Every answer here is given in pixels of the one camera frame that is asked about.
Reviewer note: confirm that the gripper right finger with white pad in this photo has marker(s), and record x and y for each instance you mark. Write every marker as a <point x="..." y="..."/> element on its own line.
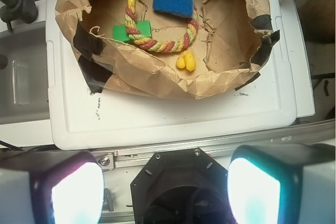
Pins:
<point x="290" y="183"/>

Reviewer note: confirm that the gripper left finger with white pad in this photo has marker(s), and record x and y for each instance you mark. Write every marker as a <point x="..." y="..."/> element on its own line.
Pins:
<point x="51" y="187"/>

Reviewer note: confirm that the yellow rubber duck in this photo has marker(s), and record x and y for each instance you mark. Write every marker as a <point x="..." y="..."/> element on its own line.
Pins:
<point x="186" y="61"/>

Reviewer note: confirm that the white plastic lid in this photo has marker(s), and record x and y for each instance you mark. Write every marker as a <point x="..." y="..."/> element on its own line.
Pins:
<point x="84" y="120"/>

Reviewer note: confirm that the green block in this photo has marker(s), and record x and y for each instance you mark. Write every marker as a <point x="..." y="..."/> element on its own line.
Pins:
<point x="119" y="32"/>

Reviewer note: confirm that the black clamp knob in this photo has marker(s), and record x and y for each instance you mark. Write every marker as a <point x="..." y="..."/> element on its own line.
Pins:
<point x="24" y="10"/>

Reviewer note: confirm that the blue sponge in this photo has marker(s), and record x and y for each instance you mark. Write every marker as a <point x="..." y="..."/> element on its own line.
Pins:
<point x="180" y="8"/>

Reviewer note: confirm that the aluminium rail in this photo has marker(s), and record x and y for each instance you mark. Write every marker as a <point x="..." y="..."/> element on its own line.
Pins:
<point x="219" y="146"/>

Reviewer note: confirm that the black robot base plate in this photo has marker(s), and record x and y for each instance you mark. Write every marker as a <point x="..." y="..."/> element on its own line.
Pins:
<point x="184" y="186"/>

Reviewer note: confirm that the multicolour twisted rope toy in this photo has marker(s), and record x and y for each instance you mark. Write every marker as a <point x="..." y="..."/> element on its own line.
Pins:
<point x="152" y="45"/>

